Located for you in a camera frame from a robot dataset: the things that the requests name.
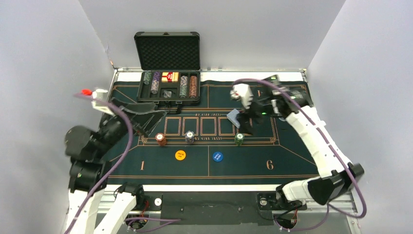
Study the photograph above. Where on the green poker table mat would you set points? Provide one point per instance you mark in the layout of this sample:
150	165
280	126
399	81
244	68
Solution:
273	155

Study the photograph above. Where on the green chip row in case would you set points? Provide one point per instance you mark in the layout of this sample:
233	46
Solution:
147	78

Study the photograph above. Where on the orange poker chip stack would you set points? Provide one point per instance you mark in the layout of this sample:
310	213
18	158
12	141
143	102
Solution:
160	139

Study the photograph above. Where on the blue chip row in case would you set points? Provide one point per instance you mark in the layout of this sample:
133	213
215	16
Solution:
183	92

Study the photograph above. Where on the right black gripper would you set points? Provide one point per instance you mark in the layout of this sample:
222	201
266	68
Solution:
245	118

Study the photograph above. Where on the yellow big blind button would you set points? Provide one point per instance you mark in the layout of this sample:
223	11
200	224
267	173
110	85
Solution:
180	155

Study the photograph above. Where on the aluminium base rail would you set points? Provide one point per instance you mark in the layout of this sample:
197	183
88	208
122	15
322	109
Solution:
105	210

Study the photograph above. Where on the clear bag in case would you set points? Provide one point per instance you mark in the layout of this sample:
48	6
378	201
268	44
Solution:
167	94

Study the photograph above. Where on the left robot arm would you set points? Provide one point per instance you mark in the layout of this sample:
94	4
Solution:
85	147

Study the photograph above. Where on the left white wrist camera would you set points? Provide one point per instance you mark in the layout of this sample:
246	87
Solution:
98	96

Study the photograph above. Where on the orange chip row in case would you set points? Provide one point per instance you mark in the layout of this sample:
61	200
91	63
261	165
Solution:
193	86

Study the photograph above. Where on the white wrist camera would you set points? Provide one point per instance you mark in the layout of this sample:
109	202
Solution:
243	93
98	96

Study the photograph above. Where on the purple chip row in case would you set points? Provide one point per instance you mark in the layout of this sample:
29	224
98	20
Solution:
155	82

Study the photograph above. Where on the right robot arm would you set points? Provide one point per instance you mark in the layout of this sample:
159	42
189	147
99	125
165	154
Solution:
337	174

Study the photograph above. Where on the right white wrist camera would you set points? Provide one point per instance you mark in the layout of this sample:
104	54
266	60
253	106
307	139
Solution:
243	93

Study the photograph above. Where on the green poker chip stack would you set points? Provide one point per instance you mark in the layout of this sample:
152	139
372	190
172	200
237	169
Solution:
239	139

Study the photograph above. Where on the blue playing card deck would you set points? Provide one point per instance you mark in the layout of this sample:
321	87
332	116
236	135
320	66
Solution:
232	117

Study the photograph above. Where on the black poker chip case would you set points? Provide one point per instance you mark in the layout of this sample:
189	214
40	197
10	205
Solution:
168	52

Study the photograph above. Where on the red playing card box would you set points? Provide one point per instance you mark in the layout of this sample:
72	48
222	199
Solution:
170	76

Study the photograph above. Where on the blue small blind button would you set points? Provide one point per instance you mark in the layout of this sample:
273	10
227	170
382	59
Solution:
217	156

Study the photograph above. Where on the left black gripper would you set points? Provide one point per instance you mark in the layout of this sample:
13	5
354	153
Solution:
142	122

